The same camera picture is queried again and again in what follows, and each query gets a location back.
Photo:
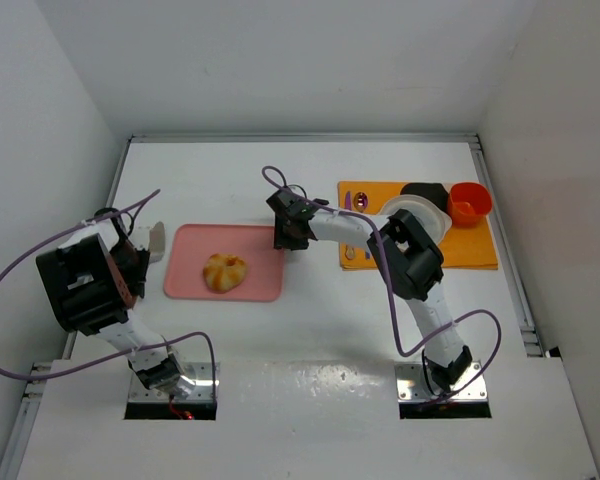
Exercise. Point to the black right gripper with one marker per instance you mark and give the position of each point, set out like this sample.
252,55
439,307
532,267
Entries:
290,239

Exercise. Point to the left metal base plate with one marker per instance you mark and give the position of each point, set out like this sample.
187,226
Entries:
195,386

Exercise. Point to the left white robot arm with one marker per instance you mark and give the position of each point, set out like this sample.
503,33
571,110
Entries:
93,282

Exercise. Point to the pink plastic tray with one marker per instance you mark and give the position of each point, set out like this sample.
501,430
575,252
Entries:
193,244

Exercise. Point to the white plastic plate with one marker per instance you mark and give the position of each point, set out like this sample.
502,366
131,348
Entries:
435,222

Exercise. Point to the orange placemat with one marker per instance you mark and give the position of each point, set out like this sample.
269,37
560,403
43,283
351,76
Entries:
462,247

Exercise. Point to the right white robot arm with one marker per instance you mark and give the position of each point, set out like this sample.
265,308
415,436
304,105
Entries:
408,259

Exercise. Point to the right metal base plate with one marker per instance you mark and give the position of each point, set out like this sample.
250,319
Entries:
413,389

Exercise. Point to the golden knotted bread roll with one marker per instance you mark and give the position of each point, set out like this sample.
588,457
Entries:
224,272

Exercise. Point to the metal base plate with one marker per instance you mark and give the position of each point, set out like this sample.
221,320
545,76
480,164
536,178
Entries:
195,386
413,389

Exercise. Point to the purple metallic spoon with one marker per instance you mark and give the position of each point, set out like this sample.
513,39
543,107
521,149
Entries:
359,202

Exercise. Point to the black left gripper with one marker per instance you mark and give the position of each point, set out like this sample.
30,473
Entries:
131,258

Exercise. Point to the aluminium table frame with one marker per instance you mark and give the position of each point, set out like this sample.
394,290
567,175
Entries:
307,384

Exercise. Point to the orange plastic cup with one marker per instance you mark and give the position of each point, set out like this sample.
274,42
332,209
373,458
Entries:
468,203

